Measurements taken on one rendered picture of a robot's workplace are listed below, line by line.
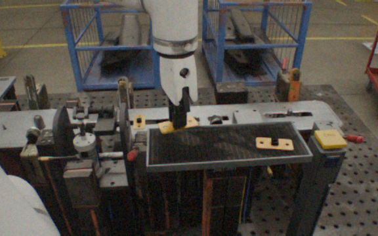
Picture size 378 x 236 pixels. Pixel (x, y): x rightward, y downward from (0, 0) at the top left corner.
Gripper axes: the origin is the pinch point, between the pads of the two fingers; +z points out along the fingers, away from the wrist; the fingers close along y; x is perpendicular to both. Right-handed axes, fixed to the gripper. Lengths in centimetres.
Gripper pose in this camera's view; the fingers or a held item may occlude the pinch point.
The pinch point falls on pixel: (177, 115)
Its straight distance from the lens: 70.0
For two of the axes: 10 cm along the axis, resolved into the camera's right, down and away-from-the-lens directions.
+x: -9.3, 2.2, -3.1
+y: -3.8, -5.3, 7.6
